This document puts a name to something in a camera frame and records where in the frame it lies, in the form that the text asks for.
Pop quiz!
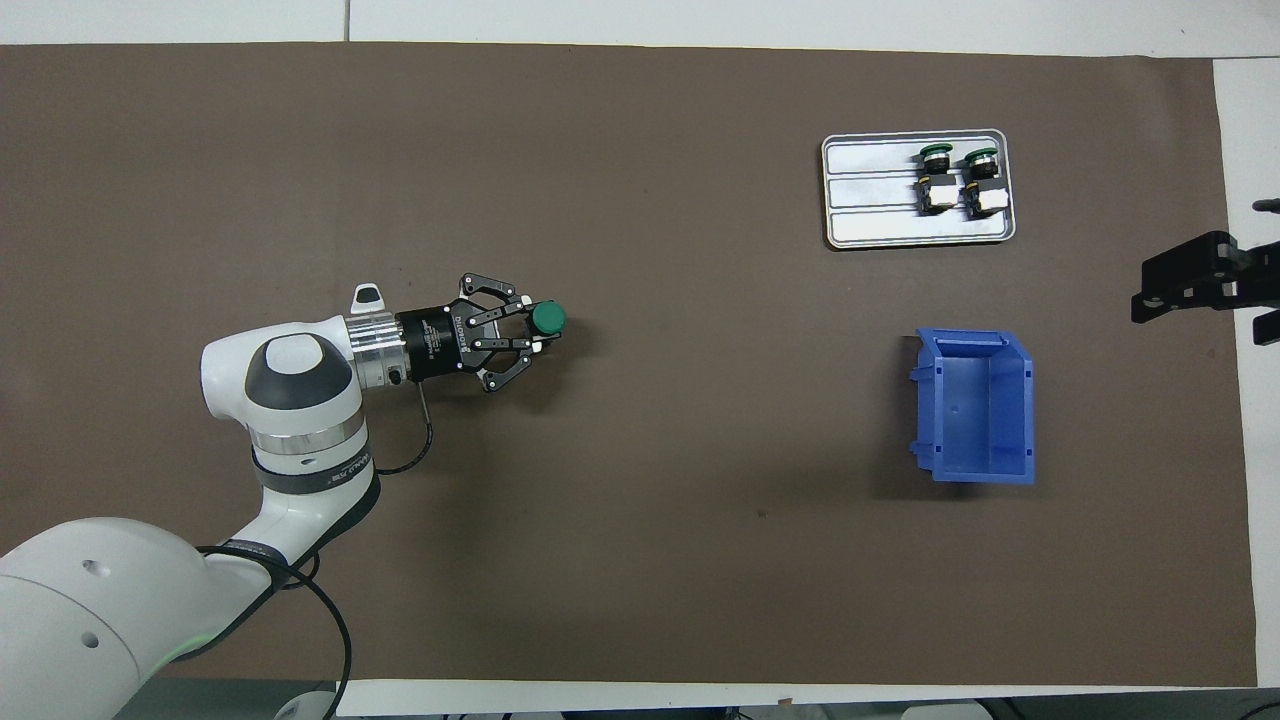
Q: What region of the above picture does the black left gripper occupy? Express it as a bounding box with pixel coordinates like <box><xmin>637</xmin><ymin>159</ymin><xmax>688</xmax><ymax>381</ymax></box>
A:
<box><xmin>395</xmin><ymin>272</ymin><xmax>551</xmax><ymax>395</ymax></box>

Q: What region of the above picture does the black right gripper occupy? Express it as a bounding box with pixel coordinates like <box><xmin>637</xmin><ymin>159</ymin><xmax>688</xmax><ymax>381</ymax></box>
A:
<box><xmin>1132</xmin><ymin>231</ymin><xmax>1280</xmax><ymax>346</ymax></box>

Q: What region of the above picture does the brown table mat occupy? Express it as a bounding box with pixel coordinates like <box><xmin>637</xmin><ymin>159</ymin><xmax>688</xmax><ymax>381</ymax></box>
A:
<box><xmin>0</xmin><ymin>42</ymin><xmax>1259</xmax><ymax>689</ymax></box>

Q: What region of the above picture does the blue plastic bin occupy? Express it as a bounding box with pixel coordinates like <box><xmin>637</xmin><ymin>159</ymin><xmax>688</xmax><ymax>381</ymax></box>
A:
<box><xmin>908</xmin><ymin>328</ymin><xmax>1037</xmax><ymax>486</ymax></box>

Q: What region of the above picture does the silver metal tray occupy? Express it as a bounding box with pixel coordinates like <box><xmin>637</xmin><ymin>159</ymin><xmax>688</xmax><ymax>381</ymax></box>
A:
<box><xmin>821</xmin><ymin>129</ymin><xmax>1017</xmax><ymax>250</ymax></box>

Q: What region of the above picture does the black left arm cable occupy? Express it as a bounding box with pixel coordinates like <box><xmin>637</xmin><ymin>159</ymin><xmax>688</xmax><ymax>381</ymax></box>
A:
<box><xmin>195</xmin><ymin>383</ymin><xmax>434</xmax><ymax>720</ymax></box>

